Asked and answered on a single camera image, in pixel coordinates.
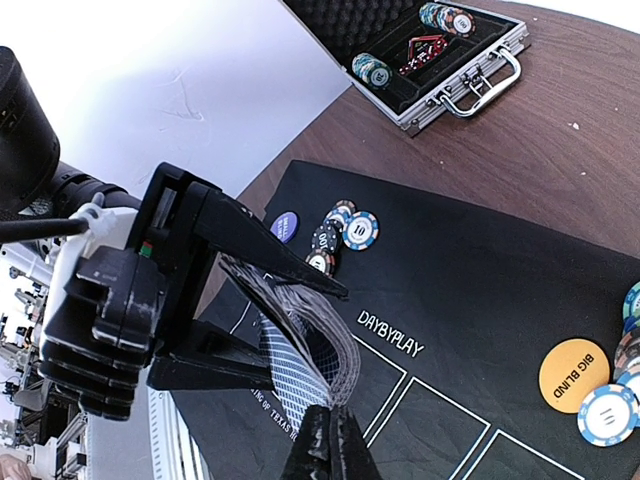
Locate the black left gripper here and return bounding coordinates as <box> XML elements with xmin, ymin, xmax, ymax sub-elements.
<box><xmin>38</xmin><ymin>163</ymin><xmax>348</xmax><ymax>421</ymax></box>

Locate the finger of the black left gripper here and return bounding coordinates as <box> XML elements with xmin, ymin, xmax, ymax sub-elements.
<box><xmin>281</xmin><ymin>405</ymin><xmax>333</xmax><ymax>480</ymax></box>

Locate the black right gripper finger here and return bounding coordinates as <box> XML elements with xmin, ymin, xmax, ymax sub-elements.
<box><xmin>335</xmin><ymin>406</ymin><xmax>381</xmax><ymax>480</ymax></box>

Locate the purple small blind button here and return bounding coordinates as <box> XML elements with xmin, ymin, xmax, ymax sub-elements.
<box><xmin>270</xmin><ymin>211</ymin><xmax>300</xmax><ymax>244</ymax></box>

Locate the grey playing card deck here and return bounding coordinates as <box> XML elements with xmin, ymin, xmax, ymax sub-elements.
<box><xmin>221</xmin><ymin>255</ymin><xmax>361</xmax><ymax>432</ymax></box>

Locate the poker chip pile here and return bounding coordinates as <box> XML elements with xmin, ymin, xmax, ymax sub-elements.
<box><xmin>305</xmin><ymin>199</ymin><xmax>380</xmax><ymax>277</ymax></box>
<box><xmin>577</xmin><ymin>282</ymin><xmax>639</xmax><ymax>447</ymax></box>

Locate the orange big blind button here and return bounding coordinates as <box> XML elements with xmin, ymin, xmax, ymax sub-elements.
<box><xmin>538</xmin><ymin>338</ymin><xmax>611</xmax><ymax>414</ymax></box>

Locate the poker chip row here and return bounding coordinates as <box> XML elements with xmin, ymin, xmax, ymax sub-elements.
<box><xmin>419</xmin><ymin>2</ymin><xmax>476</xmax><ymax>38</ymax></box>
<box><xmin>351</xmin><ymin>52</ymin><xmax>393</xmax><ymax>89</ymax></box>

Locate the aluminium poker chip case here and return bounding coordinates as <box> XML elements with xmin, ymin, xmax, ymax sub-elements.
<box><xmin>284</xmin><ymin>1</ymin><xmax>530</xmax><ymax>136</ymax></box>

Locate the black all-in triangle plaque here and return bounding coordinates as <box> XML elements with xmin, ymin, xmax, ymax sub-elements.
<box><xmin>408</xmin><ymin>35</ymin><xmax>448</xmax><ymax>60</ymax></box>

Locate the red translucent die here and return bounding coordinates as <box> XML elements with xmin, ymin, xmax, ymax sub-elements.
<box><xmin>399</xmin><ymin>50</ymin><xmax>441</xmax><ymax>76</ymax></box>

